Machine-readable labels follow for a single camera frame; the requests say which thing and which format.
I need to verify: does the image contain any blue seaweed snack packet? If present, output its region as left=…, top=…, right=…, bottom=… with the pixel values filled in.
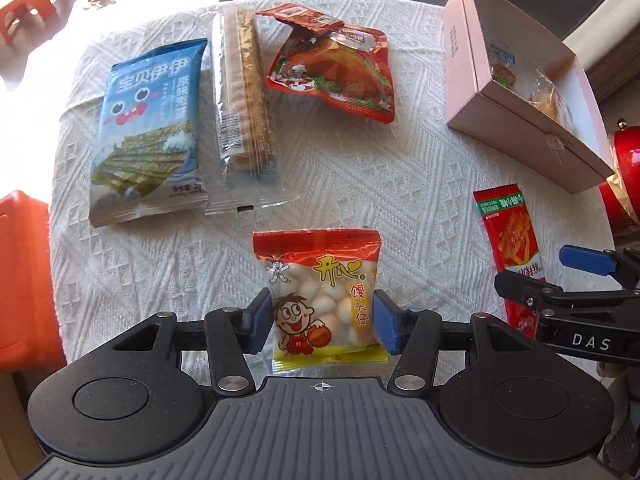
left=89, top=39, right=210, bottom=228

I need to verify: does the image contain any white textured tablecloth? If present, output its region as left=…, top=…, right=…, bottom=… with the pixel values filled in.
left=47, top=0, right=618, bottom=396

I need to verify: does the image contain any small red snack sachet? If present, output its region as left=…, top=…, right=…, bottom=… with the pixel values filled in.
left=255, top=2, right=346, bottom=36

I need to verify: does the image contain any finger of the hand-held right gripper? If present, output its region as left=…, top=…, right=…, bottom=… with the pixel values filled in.
left=494, top=271, right=640, bottom=318
left=558, top=245, right=640, bottom=291

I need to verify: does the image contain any grey ribbed sofa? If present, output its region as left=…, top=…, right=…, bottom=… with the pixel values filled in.
left=562, top=0, right=640, bottom=101

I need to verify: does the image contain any pale pink cardboard box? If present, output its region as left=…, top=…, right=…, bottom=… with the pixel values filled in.
left=445, top=0, right=617, bottom=195

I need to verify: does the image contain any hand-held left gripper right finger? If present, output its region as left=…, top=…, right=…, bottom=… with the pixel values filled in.
left=374, top=290, right=541, bottom=397

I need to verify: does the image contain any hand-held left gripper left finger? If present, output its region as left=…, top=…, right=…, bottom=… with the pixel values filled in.
left=100, top=287, right=274, bottom=397

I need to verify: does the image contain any long red spicy strip packet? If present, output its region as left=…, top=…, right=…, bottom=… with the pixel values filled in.
left=473, top=185, right=548, bottom=341

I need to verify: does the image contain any clear biscuit sleeve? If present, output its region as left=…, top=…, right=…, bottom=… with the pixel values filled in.
left=204, top=7, right=296, bottom=216

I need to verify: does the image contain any clear bun packet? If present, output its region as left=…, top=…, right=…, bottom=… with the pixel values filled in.
left=487, top=42, right=576, bottom=133

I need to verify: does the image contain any red chicken leg pouch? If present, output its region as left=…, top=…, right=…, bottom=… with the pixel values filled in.
left=264, top=25, right=396, bottom=123

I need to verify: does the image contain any orange plastic chair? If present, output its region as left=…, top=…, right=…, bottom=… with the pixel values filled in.
left=0, top=190, right=68, bottom=376

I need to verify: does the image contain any red yellow ball biscuit packet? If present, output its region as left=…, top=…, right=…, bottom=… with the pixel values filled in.
left=252, top=229, right=388, bottom=376

